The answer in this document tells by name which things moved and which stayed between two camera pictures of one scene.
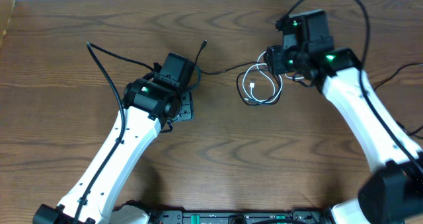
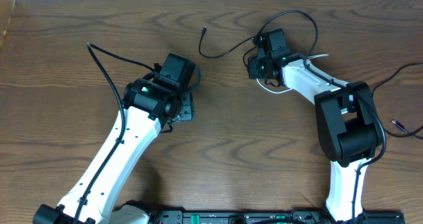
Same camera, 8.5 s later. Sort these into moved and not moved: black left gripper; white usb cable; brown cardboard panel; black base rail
Moved: white usb cable
Not moved: brown cardboard panel; black base rail; black left gripper
